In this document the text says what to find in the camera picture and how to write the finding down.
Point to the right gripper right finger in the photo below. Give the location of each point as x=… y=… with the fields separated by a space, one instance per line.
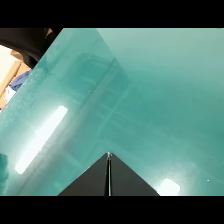
x=125 y=181

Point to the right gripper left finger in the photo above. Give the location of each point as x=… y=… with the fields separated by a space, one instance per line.
x=95 y=181

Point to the brown cardboard box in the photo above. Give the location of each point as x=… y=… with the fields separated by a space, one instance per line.
x=10 y=75

